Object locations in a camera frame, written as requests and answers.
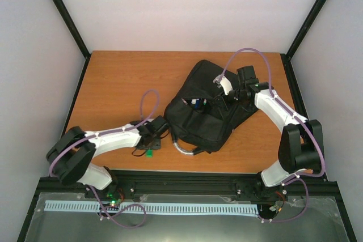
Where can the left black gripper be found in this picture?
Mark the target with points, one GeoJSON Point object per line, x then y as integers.
{"type": "Point", "coordinates": [157, 145]}

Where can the green highlighter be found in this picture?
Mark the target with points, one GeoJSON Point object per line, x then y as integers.
{"type": "Point", "coordinates": [149, 153]}

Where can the black student bag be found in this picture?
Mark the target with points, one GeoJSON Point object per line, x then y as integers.
{"type": "Point", "coordinates": [210, 126]}

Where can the blue whiteboard marker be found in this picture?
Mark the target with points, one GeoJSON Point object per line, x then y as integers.
{"type": "Point", "coordinates": [195, 103]}

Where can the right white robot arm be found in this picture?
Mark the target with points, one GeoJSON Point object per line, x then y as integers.
{"type": "Point", "coordinates": [301, 145]}

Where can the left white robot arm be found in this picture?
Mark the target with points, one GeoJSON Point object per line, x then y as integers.
{"type": "Point", "coordinates": [70, 158]}

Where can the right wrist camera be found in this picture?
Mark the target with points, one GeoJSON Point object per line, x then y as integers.
{"type": "Point", "coordinates": [222, 82]}

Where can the silver bag handle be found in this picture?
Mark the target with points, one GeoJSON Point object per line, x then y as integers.
{"type": "Point", "coordinates": [184, 151]}

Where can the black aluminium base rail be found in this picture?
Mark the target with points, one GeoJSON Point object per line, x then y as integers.
{"type": "Point", "coordinates": [239, 187]}

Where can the light blue cable duct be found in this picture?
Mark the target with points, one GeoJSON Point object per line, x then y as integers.
{"type": "Point", "coordinates": [153, 208]}

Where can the right black frame post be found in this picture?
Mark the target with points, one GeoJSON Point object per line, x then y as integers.
{"type": "Point", "coordinates": [305, 27]}

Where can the black frame post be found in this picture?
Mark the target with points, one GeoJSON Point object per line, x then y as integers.
{"type": "Point", "coordinates": [305, 27]}
{"type": "Point", "coordinates": [69, 22]}

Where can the left black frame post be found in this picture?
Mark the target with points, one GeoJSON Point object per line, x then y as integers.
{"type": "Point", "coordinates": [69, 22]}

